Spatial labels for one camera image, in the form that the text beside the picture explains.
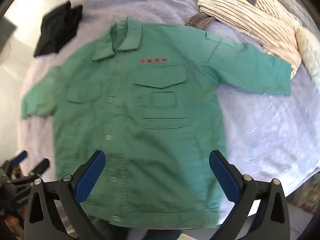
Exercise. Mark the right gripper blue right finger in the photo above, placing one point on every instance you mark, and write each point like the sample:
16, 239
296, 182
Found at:
237, 190

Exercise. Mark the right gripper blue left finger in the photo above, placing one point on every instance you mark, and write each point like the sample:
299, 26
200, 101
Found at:
75, 189

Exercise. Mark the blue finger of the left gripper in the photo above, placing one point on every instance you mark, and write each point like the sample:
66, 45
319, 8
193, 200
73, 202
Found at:
40, 168
16, 160

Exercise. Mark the green work shirt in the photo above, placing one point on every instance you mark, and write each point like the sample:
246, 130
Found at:
145, 94

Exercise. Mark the person's left hand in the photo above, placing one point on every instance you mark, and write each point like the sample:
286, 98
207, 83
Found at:
13, 225

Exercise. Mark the lavender embossed bed cover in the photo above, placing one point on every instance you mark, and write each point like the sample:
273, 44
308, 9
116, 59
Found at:
268, 136

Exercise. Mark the black folded garment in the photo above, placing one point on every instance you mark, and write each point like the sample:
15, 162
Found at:
58, 27

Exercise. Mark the cream pillow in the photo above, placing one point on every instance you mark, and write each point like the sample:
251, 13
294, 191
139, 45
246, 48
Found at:
309, 48

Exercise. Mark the beige striped garment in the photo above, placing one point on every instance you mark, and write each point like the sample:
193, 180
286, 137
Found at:
265, 21

